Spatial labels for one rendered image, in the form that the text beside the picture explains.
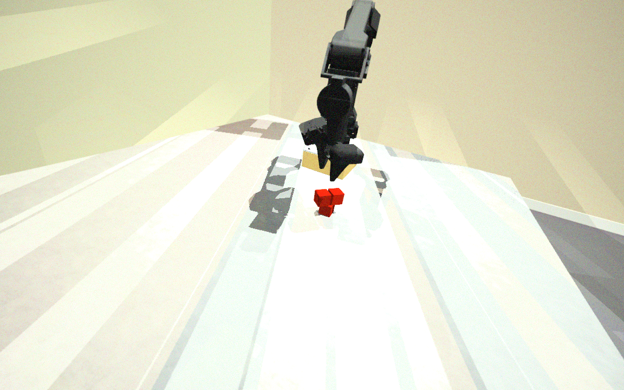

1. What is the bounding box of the red cube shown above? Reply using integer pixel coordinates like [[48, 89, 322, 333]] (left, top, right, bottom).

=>
[[328, 188, 345, 205], [318, 205, 335, 217], [314, 189, 331, 207]]

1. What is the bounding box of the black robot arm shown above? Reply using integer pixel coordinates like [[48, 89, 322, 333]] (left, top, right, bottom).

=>
[[299, 0, 381, 146]]

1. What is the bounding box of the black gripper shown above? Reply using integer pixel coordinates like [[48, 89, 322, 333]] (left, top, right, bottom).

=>
[[315, 111, 364, 181]]

